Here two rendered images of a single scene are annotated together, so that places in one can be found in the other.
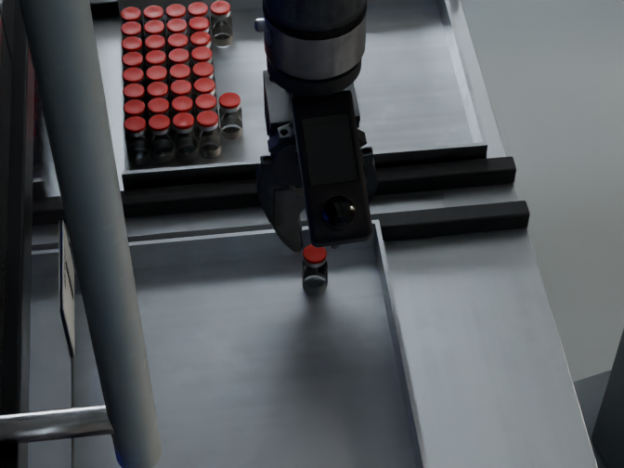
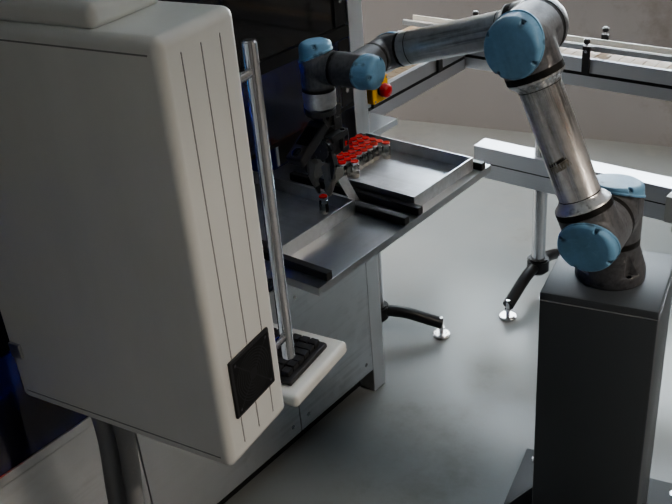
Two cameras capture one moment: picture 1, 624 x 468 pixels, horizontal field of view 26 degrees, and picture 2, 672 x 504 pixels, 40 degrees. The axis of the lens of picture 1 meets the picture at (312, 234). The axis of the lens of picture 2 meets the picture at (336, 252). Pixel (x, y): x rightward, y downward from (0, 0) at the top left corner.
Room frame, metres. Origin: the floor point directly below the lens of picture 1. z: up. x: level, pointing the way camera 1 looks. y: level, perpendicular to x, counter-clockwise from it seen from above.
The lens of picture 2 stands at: (-0.57, -1.47, 1.89)
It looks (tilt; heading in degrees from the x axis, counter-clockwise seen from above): 30 degrees down; 48
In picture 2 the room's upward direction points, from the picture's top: 5 degrees counter-clockwise
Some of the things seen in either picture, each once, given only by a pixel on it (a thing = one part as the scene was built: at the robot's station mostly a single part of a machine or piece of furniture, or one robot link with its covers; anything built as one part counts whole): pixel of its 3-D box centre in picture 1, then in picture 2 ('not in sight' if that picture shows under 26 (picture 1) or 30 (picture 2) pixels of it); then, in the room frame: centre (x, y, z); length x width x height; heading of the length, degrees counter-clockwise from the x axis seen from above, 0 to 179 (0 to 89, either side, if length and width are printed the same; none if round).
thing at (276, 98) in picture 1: (312, 102); (324, 131); (0.76, 0.00, 1.08); 0.09 x 0.08 x 0.12; 7
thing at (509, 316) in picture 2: not in sight; (537, 273); (1.93, 0.19, 0.07); 0.50 x 0.08 x 0.14; 7
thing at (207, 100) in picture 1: (203, 78); (361, 159); (0.98, 0.11, 0.90); 0.18 x 0.02 x 0.05; 6
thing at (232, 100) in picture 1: (230, 116); (355, 168); (0.93, 0.08, 0.90); 0.02 x 0.02 x 0.05
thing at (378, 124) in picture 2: not in sight; (365, 124); (1.22, 0.32, 0.87); 0.14 x 0.13 x 0.02; 97
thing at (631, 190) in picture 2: not in sight; (614, 207); (1.03, -0.59, 0.96); 0.13 x 0.12 x 0.14; 14
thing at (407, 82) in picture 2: not in sight; (390, 74); (1.48, 0.46, 0.92); 0.69 x 0.15 x 0.16; 7
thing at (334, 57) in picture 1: (310, 30); (318, 98); (0.75, 0.00, 1.16); 0.08 x 0.08 x 0.05
